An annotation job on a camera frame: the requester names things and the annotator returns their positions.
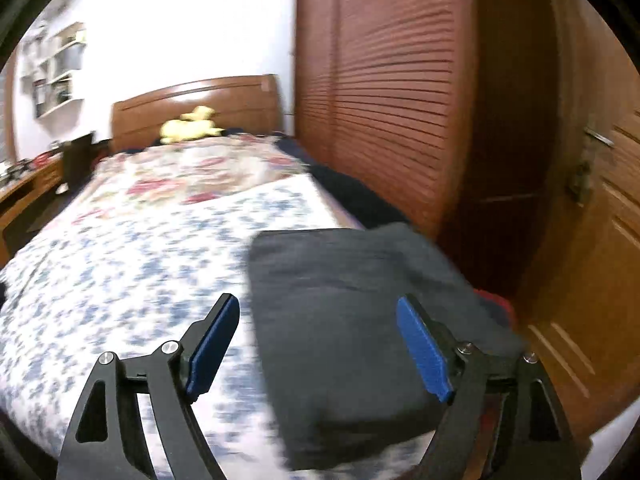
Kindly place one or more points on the wooden door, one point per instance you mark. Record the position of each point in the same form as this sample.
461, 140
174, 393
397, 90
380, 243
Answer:
600, 260

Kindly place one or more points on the dark navy bedsheet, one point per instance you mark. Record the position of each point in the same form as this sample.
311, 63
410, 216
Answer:
350, 195

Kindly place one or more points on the white wall shelf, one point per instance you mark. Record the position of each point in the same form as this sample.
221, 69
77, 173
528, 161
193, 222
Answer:
60, 105

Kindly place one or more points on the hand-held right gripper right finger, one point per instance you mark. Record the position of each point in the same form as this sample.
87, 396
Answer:
425, 350

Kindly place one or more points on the wooden bed with floral bedding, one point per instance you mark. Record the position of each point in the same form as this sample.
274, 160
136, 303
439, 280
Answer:
125, 270

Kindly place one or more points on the wooden louvered wardrobe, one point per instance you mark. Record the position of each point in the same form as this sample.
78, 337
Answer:
390, 100

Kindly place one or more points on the black zip jacket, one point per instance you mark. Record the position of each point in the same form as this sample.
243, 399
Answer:
340, 335

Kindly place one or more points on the long wooden desk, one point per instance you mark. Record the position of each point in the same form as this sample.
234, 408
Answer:
30, 195

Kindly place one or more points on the yellow plush toy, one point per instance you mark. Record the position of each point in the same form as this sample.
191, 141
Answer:
185, 130

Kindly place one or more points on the wooden bed headboard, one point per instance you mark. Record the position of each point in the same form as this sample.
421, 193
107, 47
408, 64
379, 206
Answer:
150, 115

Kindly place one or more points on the dark wooden chair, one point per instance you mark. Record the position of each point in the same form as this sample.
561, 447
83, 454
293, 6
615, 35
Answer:
77, 160

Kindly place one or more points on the red floral quilt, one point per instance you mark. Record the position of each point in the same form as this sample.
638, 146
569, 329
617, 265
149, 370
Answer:
190, 170

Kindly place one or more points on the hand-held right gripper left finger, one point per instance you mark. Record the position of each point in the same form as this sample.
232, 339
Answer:
215, 345

